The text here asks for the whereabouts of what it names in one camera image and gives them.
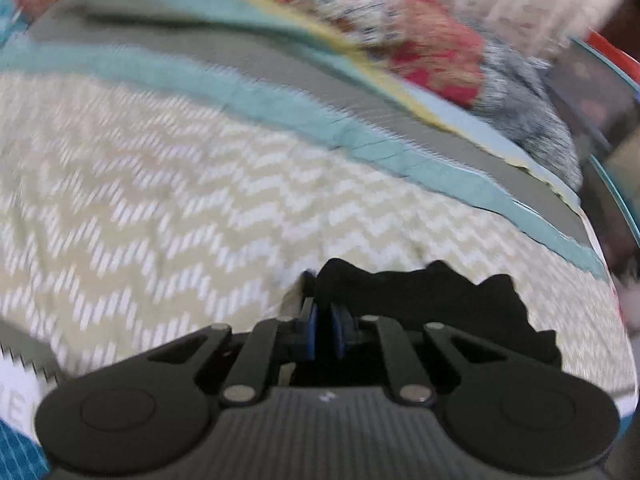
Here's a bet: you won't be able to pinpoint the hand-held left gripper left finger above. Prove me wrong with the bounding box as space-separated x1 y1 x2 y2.
134 299 319 407

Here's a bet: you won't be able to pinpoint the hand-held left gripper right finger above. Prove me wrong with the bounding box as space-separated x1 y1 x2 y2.
329 304 517 406

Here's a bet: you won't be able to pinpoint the black pants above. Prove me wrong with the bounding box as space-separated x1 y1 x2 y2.
302 258 564 387

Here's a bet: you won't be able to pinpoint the patterned printed bed sheet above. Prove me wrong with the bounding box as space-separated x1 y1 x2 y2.
0 0 627 463

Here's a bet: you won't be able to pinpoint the blue white patterned cloth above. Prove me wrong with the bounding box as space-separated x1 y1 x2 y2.
465 30 584 192

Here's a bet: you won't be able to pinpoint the clear plastic storage bin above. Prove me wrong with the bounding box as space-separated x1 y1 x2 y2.
547 30 640 281

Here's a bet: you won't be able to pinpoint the teal lattice pattern pillow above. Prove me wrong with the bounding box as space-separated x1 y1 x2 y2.
0 0 27 47

